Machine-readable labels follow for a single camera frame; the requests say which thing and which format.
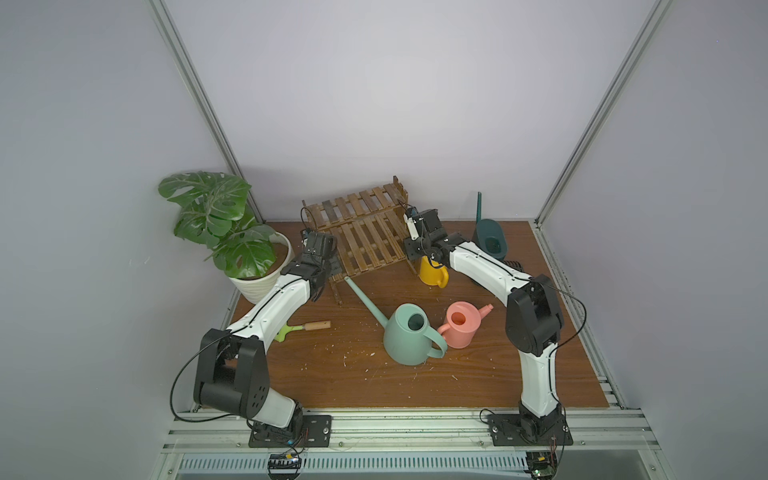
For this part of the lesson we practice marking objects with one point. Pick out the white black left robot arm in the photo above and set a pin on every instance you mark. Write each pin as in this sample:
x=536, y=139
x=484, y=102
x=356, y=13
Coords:
x=232, y=371

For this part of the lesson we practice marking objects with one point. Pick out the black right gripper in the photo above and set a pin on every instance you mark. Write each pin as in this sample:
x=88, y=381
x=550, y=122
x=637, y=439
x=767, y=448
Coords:
x=422, y=228

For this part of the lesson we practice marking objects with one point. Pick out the corner metal profile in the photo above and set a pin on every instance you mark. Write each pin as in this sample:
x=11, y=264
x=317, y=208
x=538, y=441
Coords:
x=606, y=104
x=162, y=17

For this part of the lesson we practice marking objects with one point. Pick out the light green watering can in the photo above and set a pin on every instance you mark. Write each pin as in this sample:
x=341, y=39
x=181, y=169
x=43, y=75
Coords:
x=408, y=339

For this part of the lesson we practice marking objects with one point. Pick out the brown wooden slatted shelf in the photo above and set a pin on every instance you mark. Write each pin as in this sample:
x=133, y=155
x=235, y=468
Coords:
x=369, y=227

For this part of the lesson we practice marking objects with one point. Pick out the green monstera plant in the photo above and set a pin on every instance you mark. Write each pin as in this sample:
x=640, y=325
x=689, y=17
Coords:
x=214, y=212

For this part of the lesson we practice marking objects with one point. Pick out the dark green watering can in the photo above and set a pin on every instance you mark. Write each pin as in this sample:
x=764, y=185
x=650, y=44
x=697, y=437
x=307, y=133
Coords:
x=488, y=234

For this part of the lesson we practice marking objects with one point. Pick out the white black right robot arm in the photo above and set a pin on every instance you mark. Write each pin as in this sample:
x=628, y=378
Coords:
x=534, y=319

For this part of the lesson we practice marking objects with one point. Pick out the left corner metal profile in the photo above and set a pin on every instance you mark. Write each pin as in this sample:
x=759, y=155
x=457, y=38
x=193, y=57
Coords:
x=162, y=17

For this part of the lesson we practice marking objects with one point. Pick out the white ribbed plant pot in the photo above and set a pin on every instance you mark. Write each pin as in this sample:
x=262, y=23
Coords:
x=255, y=289

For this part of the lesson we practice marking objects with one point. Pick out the green rake wooden handle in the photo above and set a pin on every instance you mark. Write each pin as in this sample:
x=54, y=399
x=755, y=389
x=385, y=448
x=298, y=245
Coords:
x=310, y=326

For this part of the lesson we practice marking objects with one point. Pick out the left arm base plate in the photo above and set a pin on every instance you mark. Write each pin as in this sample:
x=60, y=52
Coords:
x=304, y=430

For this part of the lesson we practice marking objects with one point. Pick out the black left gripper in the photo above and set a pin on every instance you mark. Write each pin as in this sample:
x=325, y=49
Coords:
x=321, y=246

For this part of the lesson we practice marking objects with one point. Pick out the right corner metal profile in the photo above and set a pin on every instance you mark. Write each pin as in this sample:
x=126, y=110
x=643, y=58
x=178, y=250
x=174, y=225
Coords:
x=606, y=104

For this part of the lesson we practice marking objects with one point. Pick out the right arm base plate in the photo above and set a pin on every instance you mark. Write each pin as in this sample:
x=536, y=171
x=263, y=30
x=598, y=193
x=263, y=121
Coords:
x=527, y=430

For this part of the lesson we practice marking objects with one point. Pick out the yellow watering can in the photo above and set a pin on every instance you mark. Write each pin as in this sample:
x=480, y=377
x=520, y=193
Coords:
x=432, y=273

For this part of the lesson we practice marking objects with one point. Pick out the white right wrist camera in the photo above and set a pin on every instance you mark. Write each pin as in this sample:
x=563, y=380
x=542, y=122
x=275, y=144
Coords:
x=411, y=227

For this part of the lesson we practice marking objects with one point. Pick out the pink watering can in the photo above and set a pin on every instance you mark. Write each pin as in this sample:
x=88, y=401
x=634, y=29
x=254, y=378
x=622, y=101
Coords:
x=461, y=322

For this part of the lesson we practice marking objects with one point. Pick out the aluminium front rail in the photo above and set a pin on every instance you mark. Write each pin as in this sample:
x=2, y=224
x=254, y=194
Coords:
x=417, y=443

